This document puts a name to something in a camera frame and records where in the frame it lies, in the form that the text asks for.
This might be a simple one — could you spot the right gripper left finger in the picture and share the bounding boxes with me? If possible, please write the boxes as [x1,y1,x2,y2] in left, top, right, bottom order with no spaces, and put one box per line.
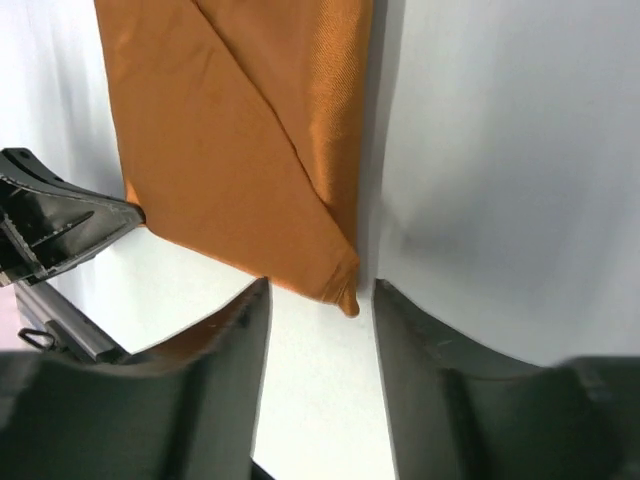
[1,278,271,479]

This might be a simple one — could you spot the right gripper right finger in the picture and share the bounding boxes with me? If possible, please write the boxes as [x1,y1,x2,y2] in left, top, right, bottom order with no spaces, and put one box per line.
[373,280,639,479]

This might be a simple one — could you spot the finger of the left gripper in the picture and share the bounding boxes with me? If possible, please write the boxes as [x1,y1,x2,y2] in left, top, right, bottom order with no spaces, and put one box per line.
[1,148,145,287]

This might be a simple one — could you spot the orange cloth napkin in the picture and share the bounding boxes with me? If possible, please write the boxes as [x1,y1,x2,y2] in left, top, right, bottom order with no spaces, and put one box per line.
[95,1,374,316]

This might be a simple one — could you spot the aluminium frame rail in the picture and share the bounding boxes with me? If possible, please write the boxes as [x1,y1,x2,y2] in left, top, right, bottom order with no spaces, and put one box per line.
[14,282,129,364]

